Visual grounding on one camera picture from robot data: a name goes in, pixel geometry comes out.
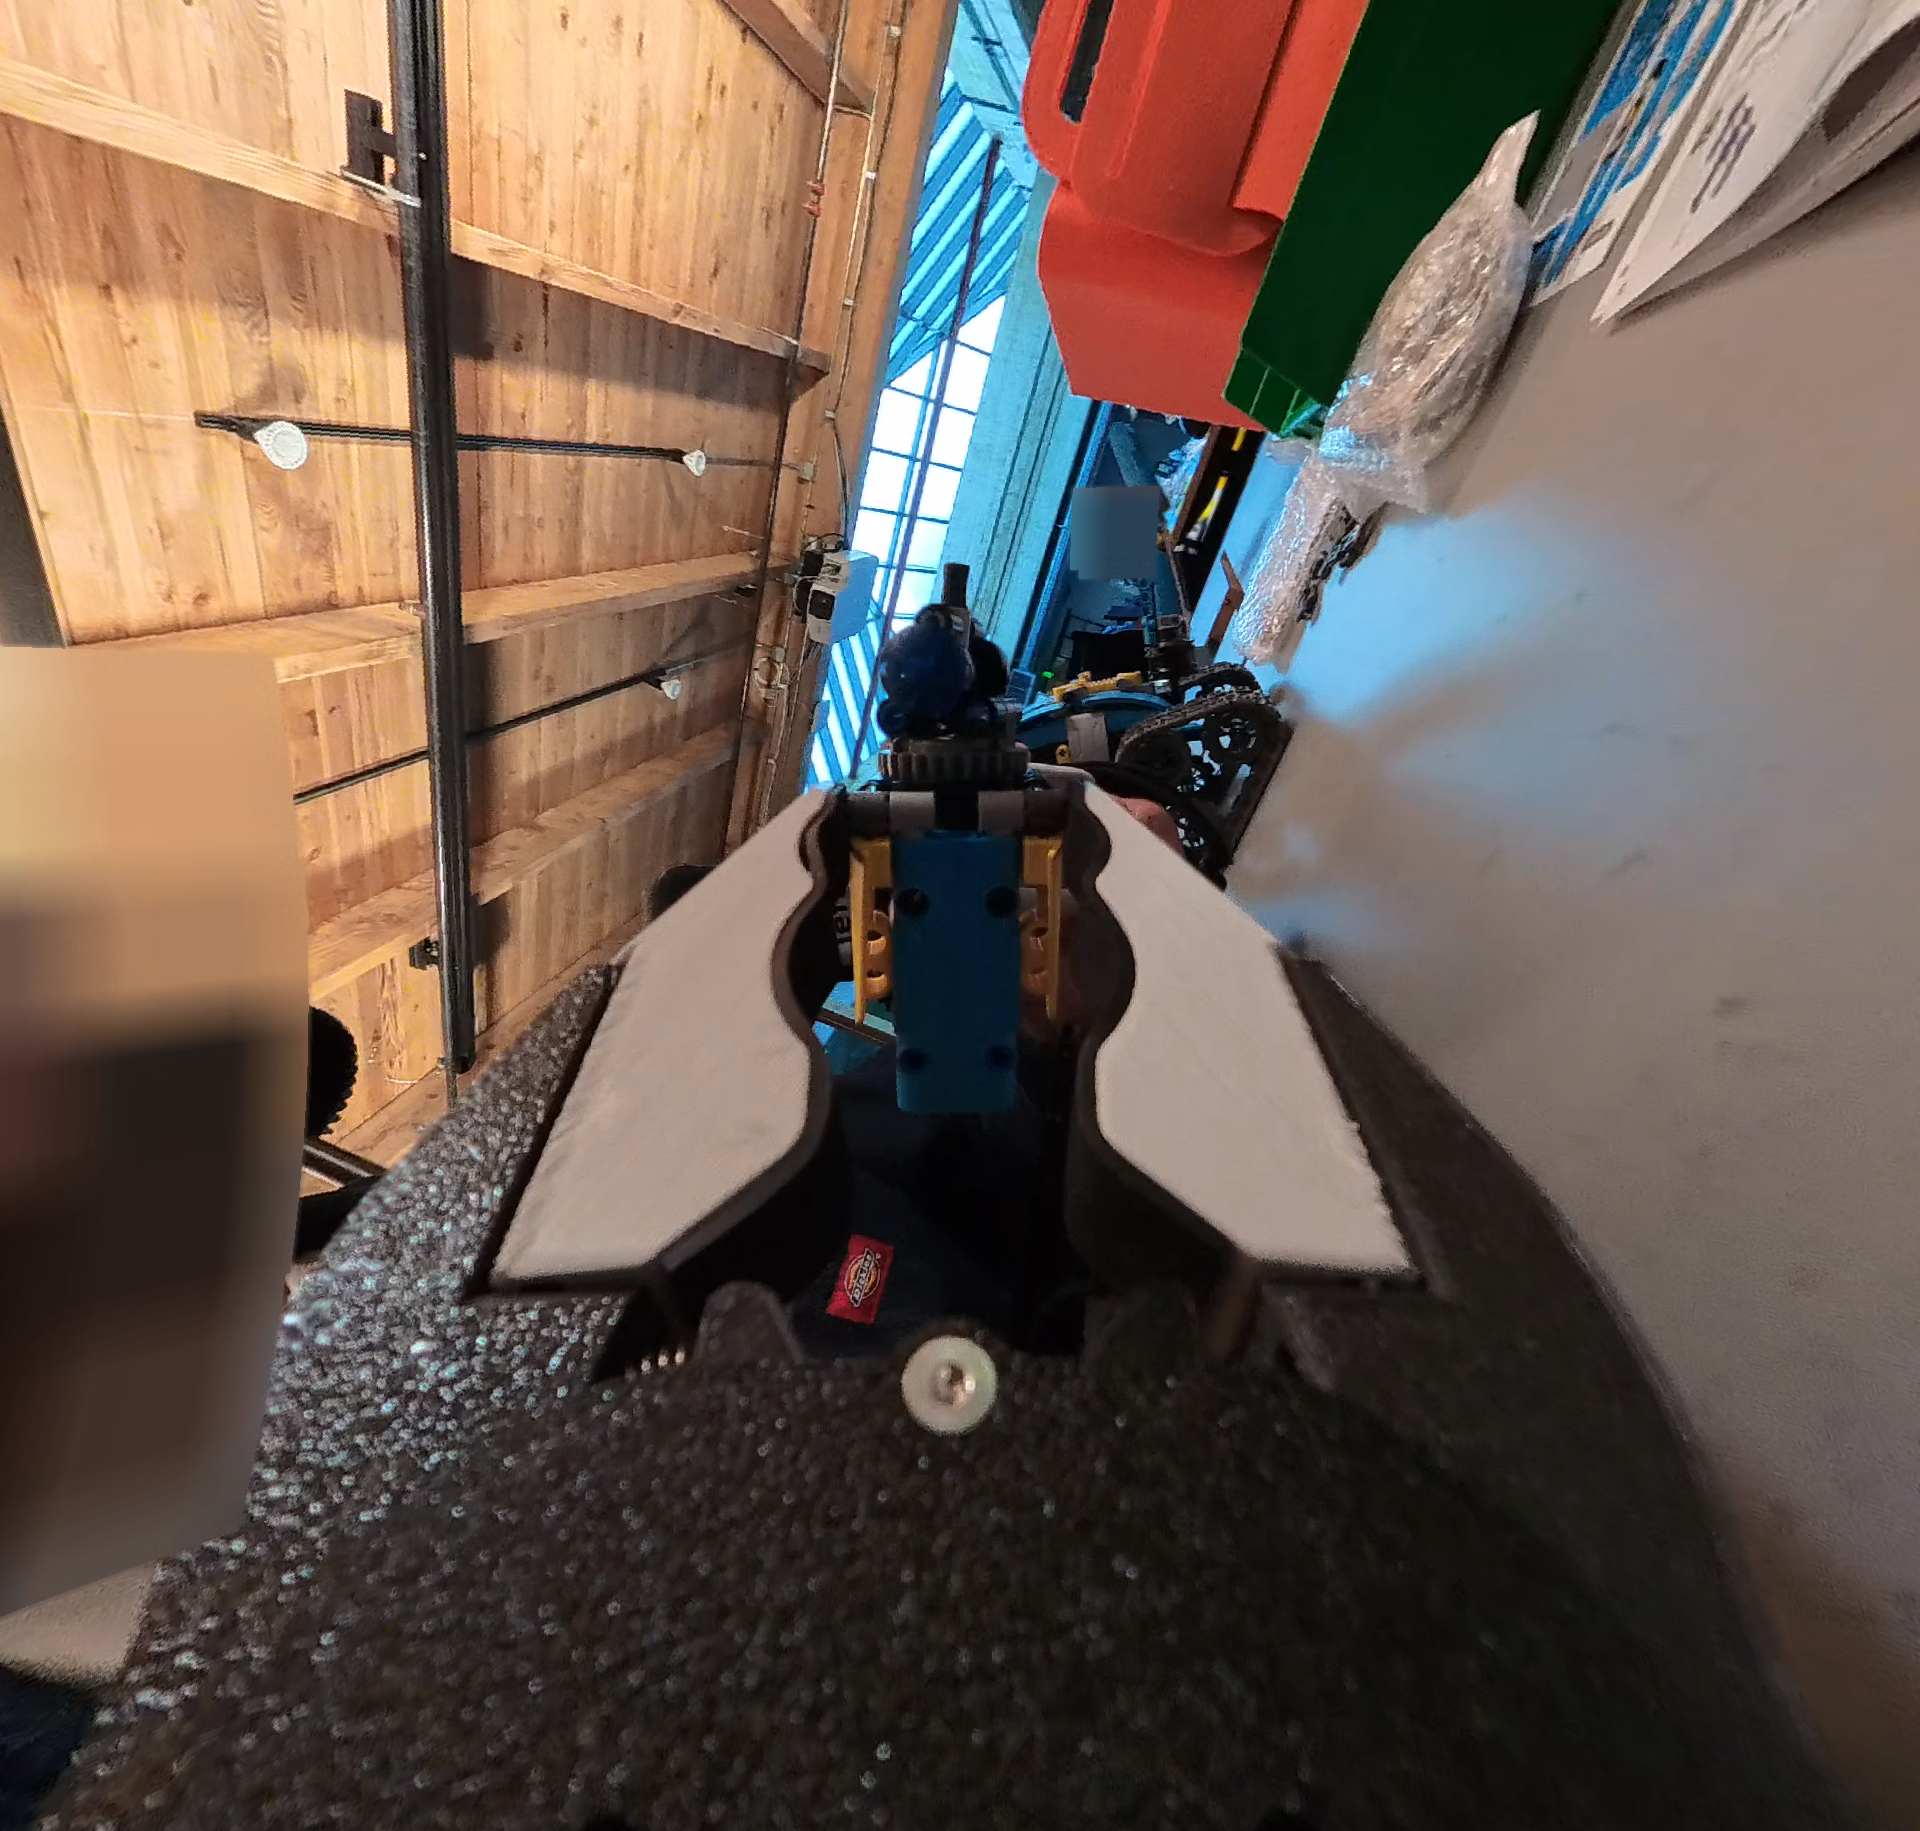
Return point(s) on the person's white shirt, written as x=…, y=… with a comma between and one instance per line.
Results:
x=60, y=1621

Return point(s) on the tracked toy brick vehicle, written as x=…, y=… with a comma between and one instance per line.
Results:
x=1216, y=751

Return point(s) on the open instruction booklet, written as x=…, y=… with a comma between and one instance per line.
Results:
x=1770, y=91

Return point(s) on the person's dark denim jacket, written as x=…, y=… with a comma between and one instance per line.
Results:
x=931, y=1187

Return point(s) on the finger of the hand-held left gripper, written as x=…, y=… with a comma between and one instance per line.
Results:
x=1066, y=780

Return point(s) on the blue black toy brick assembly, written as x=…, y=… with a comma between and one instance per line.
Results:
x=936, y=690

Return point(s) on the clear bag with black links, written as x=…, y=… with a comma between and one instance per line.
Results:
x=1305, y=571

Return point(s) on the green plastic bin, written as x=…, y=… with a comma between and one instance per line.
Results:
x=1426, y=136

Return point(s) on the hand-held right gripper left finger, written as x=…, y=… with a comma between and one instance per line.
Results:
x=661, y=1112

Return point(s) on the black ceiling pipe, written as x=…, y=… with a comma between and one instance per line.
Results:
x=436, y=510

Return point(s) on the person's left hand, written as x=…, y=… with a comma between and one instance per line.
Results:
x=1156, y=820

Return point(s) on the blue yellow toy brick body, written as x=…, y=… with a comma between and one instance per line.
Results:
x=951, y=960

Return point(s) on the white ceiling device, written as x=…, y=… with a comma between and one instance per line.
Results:
x=832, y=585

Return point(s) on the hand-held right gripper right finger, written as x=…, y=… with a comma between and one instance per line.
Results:
x=1230, y=1095

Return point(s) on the blue sticker sheet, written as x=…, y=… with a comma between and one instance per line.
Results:
x=1635, y=105

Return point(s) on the orange felt bag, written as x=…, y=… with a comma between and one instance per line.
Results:
x=1171, y=211

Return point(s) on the large clear plastic bag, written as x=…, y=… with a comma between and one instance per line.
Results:
x=1441, y=330

